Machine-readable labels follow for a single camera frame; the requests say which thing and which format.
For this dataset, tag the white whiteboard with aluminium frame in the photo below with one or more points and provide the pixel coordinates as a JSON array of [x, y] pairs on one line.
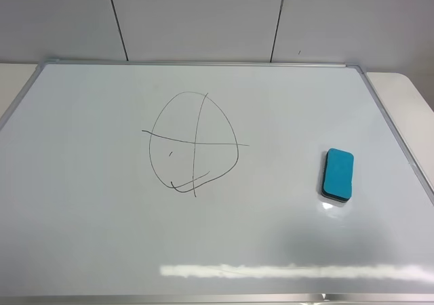
[[199, 183]]

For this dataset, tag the blue whiteboard eraser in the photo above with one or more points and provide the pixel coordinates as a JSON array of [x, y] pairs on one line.
[[337, 176]]

